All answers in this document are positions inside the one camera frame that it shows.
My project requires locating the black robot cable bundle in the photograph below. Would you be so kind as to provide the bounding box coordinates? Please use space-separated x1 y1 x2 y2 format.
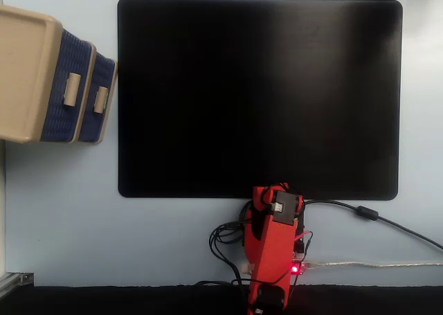
195 202 259 297

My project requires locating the translucent silver USB cable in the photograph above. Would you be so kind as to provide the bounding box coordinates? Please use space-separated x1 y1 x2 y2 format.
305 260 443 269

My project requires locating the black cable with ferrite bead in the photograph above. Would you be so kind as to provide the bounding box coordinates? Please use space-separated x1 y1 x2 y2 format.
302 199 443 251

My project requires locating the aluminium profile rail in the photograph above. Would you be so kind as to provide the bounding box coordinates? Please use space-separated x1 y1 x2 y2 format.
0 271 35 292

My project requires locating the beige plastic drawer cabinet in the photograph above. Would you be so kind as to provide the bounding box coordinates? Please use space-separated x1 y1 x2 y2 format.
0 4 118 145

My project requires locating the robot controller circuit board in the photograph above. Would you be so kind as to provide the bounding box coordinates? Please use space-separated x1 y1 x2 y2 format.
291 230 314 276

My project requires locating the blue woven drawer, plain handle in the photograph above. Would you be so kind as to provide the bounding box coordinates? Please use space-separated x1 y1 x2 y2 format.
39 28 97 143

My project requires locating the large black rectangular mat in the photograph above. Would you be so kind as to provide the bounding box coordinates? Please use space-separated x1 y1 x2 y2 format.
116 0 404 201

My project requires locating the blue woven drawer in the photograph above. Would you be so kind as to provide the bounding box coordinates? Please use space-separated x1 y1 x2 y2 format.
39 28 97 143
76 51 118 144

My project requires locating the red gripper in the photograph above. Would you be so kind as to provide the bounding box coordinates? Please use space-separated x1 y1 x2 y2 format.
251 181 291 213

